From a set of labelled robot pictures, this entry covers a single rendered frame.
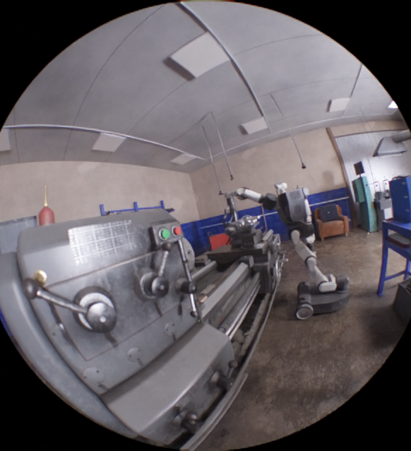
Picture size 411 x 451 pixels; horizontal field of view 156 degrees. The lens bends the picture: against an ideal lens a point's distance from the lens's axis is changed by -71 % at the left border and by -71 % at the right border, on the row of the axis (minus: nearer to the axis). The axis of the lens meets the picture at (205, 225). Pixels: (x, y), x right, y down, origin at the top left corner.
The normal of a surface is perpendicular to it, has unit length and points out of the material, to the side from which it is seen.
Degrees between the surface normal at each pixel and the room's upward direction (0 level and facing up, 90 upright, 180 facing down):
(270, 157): 90
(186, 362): 32
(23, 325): 90
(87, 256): 90
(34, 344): 90
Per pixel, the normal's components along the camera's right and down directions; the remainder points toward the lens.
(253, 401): -0.22, -0.97
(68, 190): 0.81, -0.17
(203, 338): 0.24, -0.92
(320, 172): -0.54, 0.14
